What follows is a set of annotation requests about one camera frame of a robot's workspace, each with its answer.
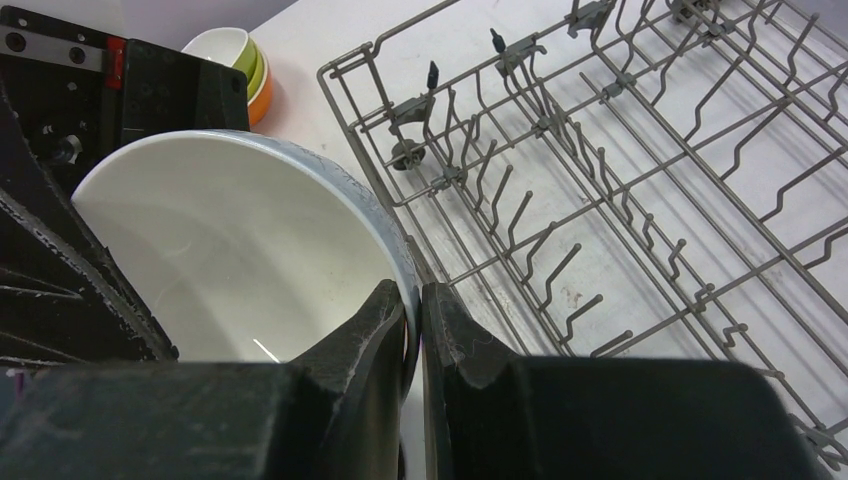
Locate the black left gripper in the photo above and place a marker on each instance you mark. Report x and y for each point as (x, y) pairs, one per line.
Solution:
(78, 95)

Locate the white bowl with blue outside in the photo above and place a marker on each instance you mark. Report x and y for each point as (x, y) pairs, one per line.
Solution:
(245, 247)

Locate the white square bowl green outside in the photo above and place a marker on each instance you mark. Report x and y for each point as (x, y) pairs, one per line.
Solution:
(231, 47)

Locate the white bowl orange outside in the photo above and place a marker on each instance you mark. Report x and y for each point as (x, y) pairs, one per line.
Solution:
(259, 104)

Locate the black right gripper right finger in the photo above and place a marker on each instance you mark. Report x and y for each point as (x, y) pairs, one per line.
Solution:
(494, 414)

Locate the grey wire dish rack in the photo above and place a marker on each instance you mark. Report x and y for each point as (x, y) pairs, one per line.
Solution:
(625, 179)

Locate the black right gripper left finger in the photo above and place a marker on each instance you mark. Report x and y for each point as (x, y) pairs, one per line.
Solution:
(331, 413)

